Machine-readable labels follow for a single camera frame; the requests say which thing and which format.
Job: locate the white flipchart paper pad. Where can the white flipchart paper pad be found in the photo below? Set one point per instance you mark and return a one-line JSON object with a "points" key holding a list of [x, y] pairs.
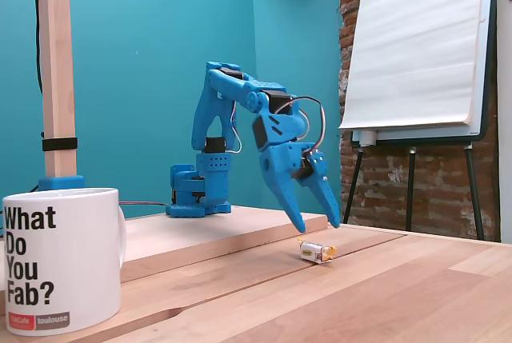
{"points": [[416, 39]]}

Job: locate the white gold sweet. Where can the white gold sweet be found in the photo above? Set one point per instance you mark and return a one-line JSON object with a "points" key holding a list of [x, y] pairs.
{"points": [[312, 252]]}

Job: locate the wooden post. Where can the wooden post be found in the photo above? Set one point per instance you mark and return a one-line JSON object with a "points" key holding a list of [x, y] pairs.
{"points": [[56, 59]]}

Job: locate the black flipchart easel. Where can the black flipchart easel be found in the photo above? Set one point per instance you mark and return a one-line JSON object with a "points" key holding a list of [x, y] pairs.
{"points": [[476, 183]]}

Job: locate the white printed mug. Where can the white printed mug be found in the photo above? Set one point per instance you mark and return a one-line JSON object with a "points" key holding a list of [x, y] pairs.
{"points": [[80, 263]]}

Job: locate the raised wooden base board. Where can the raised wooden base board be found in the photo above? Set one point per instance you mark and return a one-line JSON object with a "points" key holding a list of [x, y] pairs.
{"points": [[224, 231]]}

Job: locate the blue post base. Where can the blue post base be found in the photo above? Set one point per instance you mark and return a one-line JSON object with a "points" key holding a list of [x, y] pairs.
{"points": [[60, 182]]}

